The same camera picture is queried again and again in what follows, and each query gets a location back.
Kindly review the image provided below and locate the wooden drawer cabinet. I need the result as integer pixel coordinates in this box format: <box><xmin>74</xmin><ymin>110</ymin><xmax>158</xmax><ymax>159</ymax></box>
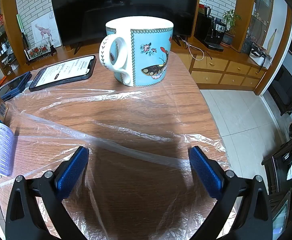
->
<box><xmin>66</xmin><ymin>34</ymin><xmax>272</xmax><ymax>92</ymax></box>

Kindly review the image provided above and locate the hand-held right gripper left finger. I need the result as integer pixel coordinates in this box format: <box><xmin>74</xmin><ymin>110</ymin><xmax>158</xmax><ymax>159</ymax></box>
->
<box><xmin>5</xmin><ymin>146</ymin><xmax>90</xmax><ymax>240</ymax></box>

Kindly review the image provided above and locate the white device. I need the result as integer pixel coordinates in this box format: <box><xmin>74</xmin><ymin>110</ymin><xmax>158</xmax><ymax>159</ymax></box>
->
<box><xmin>249</xmin><ymin>44</ymin><xmax>272</xmax><ymax>67</ymax></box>

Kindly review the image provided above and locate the giraffe drawing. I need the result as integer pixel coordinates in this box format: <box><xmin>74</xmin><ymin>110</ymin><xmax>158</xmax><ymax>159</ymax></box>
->
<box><xmin>31</xmin><ymin>12</ymin><xmax>62</xmax><ymax>48</ymax></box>

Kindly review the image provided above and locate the small potted plant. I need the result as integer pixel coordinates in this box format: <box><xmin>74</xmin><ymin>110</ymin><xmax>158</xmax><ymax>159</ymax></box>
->
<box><xmin>221</xmin><ymin>9</ymin><xmax>243</xmax><ymax>47</ymax></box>

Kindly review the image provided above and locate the black television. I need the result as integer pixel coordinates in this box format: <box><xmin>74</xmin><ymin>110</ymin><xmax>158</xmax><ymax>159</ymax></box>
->
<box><xmin>49</xmin><ymin>0</ymin><xmax>202</xmax><ymax>55</ymax></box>

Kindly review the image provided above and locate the navy blue case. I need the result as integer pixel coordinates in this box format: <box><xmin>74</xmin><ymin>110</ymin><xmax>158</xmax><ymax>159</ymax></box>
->
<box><xmin>0</xmin><ymin>71</ymin><xmax>32</xmax><ymax>102</ymax></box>

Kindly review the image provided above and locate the dark wooden chair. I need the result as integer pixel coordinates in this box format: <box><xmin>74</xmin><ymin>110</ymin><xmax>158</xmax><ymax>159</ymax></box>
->
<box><xmin>262</xmin><ymin>117</ymin><xmax>292</xmax><ymax>195</ymax></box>

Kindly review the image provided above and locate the black smartphone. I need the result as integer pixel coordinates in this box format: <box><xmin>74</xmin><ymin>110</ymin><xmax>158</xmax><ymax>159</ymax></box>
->
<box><xmin>29</xmin><ymin>54</ymin><xmax>97</xmax><ymax>92</ymax></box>

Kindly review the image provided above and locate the clear plastic sheet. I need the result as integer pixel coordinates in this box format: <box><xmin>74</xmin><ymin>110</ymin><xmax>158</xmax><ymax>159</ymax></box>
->
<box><xmin>0</xmin><ymin>52</ymin><xmax>244</xmax><ymax>240</ymax></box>

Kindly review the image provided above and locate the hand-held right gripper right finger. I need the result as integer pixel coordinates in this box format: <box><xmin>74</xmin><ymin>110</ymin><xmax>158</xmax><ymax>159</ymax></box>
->
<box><xmin>188</xmin><ymin>146</ymin><xmax>274</xmax><ymax>240</ymax></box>

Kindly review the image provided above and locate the black coffee machine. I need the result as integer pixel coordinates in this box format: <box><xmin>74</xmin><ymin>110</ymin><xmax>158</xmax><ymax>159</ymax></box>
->
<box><xmin>202</xmin><ymin>16</ymin><xmax>230</xmax><ymax>52</ymax></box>

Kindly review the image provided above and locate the blue butterfly mug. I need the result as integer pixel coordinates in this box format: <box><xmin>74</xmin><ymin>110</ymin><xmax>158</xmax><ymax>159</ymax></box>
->
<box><xmin>99</xmin><ymin>16</ymin><xmax>174</xmax><ymax>87</ymax></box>

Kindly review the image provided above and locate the framed floral ornament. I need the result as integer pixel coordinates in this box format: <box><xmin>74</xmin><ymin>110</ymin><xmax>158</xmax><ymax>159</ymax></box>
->
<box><xmin>24</xmin><ymin>44</ymin><xmax>57</xmax><ymax>64</ymax></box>

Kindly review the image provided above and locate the glass display cabinet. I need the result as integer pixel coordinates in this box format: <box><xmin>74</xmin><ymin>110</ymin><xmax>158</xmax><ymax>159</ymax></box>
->
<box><xmin>0</xmin><ymin>0</ymin><xmax>21</xmax><ymax>75</ymax></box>

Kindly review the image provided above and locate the white cable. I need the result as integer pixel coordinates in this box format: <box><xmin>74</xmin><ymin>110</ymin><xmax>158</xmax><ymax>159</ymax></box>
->
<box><xmin>185</xmin><ymin>36</ymin><xmax>213</xmax><ymax>61</ymax></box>

